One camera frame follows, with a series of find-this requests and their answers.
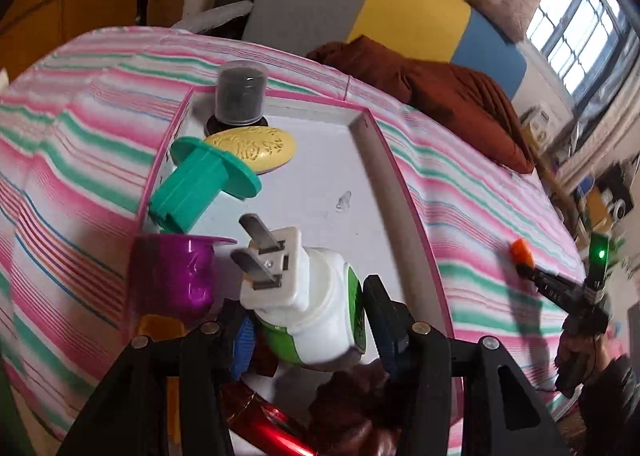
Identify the dark brown flower-shaped toy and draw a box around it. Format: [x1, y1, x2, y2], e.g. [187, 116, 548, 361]
[307, 361, 401, 456]

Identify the person's right forearm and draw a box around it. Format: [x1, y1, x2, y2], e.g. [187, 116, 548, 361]
[575, 353, 640, 456]

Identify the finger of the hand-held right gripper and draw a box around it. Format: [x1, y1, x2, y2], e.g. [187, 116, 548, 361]
[517, 263, 563, 294]
[537, 281, 571, 311]

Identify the orange plastic toy piece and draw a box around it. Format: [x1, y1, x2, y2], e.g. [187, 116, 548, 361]
[137, 314, 188, 341]

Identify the barred window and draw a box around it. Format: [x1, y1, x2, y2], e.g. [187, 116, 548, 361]
[527, 0, 636, 106]

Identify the brown quilted jacket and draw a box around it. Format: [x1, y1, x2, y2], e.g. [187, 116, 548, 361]
[306, 36, 535, 174]

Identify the white cardboard box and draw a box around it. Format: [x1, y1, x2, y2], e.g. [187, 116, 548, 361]
[520, 106, 553, 147]

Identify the person's right hand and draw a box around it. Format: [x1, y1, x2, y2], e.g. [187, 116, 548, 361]
[554, 333, 608, 377]

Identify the pink-edged white tray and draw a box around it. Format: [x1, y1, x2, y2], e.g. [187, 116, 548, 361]
[135, 86, 453, 456]

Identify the grey padded armrest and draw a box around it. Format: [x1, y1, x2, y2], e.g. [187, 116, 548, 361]
[172, 0, 256, 34]

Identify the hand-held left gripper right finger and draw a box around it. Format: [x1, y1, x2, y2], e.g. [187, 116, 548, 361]
[362, 275, 573, 456]

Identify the red plastic toy piece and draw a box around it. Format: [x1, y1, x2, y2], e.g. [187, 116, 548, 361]
[250, 331, 280, 378]

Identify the red lipstick tube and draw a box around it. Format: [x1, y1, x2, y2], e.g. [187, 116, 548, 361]
[222, 381, 321, 456]

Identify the teal plastic toy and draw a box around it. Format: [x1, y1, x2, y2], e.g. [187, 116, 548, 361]
[148, 136, 262, 234]

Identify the pink green striped blanket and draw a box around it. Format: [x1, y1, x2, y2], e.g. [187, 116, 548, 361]
[0, 26, 588, 456]

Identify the purple plastic cup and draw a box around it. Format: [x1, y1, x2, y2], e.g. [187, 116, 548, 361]
[124, 234, 238, 324]

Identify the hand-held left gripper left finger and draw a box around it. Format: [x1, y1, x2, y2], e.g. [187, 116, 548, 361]
[55, 298, 258, 456]

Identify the green white plug-in device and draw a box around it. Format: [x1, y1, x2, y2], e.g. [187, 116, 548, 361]
[231, 213, 371, 373]

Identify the black cylinder container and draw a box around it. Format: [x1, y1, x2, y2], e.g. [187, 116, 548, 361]
[205, 60, 270, 134]

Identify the yellow oval soap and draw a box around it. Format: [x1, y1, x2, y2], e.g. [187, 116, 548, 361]
[203, 126, 298, 175]

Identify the wooden bedside shelf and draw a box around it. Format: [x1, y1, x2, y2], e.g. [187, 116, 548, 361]
[542, 156, 588, 237]

